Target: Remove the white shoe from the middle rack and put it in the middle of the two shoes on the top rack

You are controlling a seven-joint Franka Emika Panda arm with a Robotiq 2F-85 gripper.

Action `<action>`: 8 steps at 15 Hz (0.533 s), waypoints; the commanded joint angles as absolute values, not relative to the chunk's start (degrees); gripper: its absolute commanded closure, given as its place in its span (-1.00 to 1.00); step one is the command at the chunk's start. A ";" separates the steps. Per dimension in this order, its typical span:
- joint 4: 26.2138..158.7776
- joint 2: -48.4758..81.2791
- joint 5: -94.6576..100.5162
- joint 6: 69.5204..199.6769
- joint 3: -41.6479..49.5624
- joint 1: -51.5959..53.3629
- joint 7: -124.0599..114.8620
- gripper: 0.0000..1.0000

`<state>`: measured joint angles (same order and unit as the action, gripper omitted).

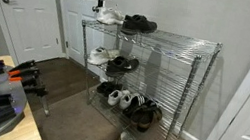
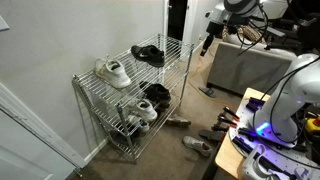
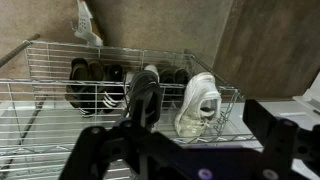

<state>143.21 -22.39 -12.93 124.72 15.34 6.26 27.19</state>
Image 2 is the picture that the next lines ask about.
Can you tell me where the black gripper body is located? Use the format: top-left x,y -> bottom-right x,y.
200,22 -> 218,56

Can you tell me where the white shoe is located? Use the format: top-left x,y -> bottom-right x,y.
134,99 -> 158,121

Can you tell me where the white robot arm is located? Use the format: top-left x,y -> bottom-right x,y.
205,0 -> 320,147

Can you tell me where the black shoe on middle shelf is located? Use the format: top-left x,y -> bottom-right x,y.
139,81 -> 171,108

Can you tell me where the grey shoe on floor near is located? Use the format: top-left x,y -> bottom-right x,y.
182,136 -> 212,157

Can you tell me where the dark shoe on bottom shelf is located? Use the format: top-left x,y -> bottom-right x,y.
109,130 -> 140,146

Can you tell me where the patterned cushion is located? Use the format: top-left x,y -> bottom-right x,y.
222,25 -> 265,45

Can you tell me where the grey sofa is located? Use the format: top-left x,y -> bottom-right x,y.
207,42 -> 296,95

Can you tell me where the black sneaker on top shelf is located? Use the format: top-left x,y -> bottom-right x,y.
131,45 -> 165,67

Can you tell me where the black orange clamp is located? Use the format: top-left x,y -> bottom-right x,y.
211,106 -> 240,132

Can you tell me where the white sneaker on top shelf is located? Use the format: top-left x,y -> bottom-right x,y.
94,59 -> 131,88

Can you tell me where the white sneaker on shelf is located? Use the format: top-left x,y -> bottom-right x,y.
94,59 -> 131,88
128,115 -> 150,133

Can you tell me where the white sneaker on bottom shelf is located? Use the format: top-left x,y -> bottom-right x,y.
128,115 -> 150,133

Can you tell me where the wooden table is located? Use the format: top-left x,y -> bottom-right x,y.
213,88 -> 263,180

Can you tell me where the yellow emergency stop box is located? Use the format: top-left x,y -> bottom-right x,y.
305,117 -> 320,136

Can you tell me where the white VR controller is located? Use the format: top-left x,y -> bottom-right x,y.
242,144 -> 280,180

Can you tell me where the white door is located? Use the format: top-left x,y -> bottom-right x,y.
0,84 -> 87,180

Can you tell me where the chrome wire shoe rack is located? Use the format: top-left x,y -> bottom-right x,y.
72,34 -> 194,160

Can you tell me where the round metal robot base plate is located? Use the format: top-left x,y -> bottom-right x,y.
229,97 -> 320,180

